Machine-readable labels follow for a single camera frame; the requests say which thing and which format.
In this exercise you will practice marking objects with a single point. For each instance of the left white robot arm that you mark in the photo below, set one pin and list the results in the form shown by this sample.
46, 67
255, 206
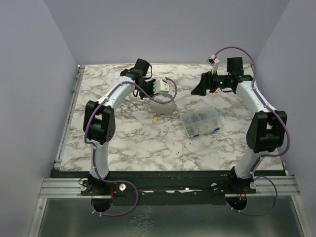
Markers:
99, 120

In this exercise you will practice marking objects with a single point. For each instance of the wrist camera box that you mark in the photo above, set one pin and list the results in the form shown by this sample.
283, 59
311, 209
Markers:
160, 86
214, 62

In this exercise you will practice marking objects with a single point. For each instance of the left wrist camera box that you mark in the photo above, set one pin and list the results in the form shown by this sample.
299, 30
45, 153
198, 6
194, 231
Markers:
160, 86

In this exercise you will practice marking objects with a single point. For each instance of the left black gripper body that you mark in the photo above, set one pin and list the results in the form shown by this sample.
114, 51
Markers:
148, 87

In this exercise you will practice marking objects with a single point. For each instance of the aluminium rail left side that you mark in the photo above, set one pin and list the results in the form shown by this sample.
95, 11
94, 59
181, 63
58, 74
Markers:
66, 129

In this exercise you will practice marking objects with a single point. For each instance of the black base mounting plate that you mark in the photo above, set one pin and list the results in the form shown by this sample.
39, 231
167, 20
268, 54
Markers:
167, 187

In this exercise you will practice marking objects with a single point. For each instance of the yellow plastic key tag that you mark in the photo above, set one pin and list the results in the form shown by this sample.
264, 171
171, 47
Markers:
155, 119

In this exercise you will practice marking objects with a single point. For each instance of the aluminium rail front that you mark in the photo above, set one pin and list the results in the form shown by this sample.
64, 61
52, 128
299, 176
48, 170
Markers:
70, 188

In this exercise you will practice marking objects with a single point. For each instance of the aluminium rail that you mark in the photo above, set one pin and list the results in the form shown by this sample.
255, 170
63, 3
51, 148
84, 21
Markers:
70, 188
66, 129

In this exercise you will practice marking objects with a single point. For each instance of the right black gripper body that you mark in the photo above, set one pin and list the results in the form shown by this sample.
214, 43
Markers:
208, 82

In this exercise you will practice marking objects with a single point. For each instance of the clear plastic screw box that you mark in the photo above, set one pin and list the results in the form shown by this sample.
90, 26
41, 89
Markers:
201, 121

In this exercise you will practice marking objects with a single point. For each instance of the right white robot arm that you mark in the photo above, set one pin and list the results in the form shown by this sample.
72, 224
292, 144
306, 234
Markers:
267, 128

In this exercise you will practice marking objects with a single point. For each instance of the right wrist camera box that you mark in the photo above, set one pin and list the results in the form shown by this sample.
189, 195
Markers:
214, 62

